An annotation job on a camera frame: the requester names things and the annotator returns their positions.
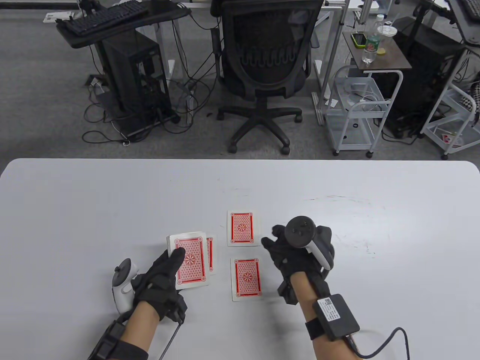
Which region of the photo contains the deck of red playing cards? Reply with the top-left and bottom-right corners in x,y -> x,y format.
166,231 -> 210,291

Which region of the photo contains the thick black cable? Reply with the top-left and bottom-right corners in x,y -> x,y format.
347,327 -> 410,360

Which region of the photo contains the black hanging power brick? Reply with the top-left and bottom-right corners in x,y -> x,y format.
210,27 -> 222,81

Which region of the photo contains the white rolling wire cart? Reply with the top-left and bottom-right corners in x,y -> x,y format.
324,66 -> 394,158
420,49 -> 480,160

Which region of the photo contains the clear plastic cup with lid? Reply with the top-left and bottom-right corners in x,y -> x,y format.
376,22 -> 399,45

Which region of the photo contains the black computer tower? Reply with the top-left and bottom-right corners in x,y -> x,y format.
375,17 -> 469,139
98,29 -> 180,137

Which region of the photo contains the red and white card packet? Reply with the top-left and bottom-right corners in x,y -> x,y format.
439,132 -> 465,149

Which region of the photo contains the white charger cable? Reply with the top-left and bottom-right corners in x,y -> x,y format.
347,83 -> 389,112

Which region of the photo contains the black mesh office chair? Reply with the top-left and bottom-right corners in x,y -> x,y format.
210,0 -> 326,155

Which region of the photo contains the brown side table white frame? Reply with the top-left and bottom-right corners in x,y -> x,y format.
342,27 -> 412,141

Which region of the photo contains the person's left forearm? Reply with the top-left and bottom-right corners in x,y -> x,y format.
88,300 -> 160,360

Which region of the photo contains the dealt red-backed cards pile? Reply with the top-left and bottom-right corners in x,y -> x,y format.
227,210 -> 262,248
231,258 -> 263,302
206,235 -> 217,276

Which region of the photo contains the thin black cable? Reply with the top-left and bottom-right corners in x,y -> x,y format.
159,322 -> 184,360

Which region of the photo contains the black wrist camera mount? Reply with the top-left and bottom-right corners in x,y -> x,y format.
277,281 -> 300,305
167,300 -> 187,324

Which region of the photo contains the black strapped wrist sensor box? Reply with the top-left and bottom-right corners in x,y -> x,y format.
304,294 -> 361,342
87,321 -> 126,360

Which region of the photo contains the clear bottle green label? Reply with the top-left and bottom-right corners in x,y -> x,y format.
361,14 -> 386,64

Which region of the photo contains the person's left hand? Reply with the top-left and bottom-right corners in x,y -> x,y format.
131,247 -> 187,322

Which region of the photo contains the black keyboard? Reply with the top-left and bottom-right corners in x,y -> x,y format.
61,0 -> 150,36
459,0 -> 480,21

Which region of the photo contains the person's right forearm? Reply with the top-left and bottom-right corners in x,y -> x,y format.
291,271 -> 360,360

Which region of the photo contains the white and black VR controller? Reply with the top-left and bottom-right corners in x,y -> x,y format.
284,216 -> 333,271
111,258 -> 140,314

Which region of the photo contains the white desk leg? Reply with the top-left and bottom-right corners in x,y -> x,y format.
154,21 -> 177,81
312,0 -> 351,126

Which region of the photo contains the black white checkered cloth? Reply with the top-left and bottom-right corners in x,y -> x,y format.
459,81 -> 480,113

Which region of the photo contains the person's right hand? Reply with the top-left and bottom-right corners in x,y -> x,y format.
261,224 -> 335,281

